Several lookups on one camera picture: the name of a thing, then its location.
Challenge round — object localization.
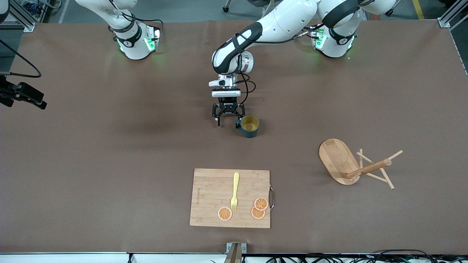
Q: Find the teal mug yellow inside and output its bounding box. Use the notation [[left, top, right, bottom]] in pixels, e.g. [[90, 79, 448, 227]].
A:
[[235, 114, 260, 138]]

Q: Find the black right base cable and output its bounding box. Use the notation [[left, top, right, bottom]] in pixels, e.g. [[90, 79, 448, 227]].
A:
[[137, 18, 164, 30]]

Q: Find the yellow plastic fork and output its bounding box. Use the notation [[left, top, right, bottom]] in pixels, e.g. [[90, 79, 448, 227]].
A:
[[230, 172, 240, 211]]

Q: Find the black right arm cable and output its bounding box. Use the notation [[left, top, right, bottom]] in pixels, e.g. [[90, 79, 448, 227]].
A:
[[0, 38, 42, 78]]

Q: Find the aluminium camera mast bracket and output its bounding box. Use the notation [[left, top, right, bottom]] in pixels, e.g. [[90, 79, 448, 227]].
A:
[[224, 242, 247, 263]]

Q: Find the grey office chair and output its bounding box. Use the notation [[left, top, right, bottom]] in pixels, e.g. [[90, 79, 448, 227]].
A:
[[222, 0, 293, 21]]

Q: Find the wooden mug tree rack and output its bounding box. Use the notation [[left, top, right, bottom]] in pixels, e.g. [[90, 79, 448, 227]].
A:
[[318, 138, 404, 190]]

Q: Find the aluminium frame profile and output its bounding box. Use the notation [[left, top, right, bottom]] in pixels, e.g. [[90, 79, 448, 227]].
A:
[[5, 0, 36, 33], [438, 0, 468, 30]]

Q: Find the bamboo cutting board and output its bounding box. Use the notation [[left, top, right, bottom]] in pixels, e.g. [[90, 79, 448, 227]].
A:
[[189, 168, 275, 229]]

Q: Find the black looped cable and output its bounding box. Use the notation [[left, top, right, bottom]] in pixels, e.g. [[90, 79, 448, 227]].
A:
[[371, 249, 435, 263]]

